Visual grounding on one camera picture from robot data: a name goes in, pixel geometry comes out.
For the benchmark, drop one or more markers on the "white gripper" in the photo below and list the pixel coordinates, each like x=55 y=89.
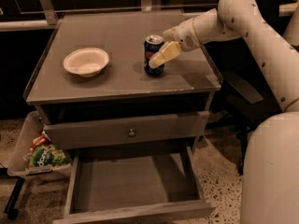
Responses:
x=184 y=34

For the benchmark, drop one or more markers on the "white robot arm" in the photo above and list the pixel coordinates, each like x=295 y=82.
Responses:
x=270 y=182

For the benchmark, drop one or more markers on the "grey drawer cabinet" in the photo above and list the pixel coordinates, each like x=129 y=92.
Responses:
x=122 y=89

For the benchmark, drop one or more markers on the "grey top drawer with knob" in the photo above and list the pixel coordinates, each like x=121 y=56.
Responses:
x=108 y=132

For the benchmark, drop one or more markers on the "open grey middle drawer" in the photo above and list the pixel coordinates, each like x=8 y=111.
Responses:
x=135 y=186

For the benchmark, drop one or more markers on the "white paper bowl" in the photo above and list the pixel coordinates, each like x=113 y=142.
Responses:
x=86 y=62

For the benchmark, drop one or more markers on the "black office chair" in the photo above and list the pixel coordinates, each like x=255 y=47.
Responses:
x=245 y=96

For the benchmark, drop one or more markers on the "red snack bag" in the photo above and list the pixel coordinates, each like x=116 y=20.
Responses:
x=42 y=139

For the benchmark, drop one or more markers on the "green chip bag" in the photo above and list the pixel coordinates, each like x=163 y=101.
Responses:
x=47 y=155

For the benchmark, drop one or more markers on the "clear plastic bin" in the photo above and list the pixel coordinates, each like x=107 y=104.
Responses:
x=18 y=164

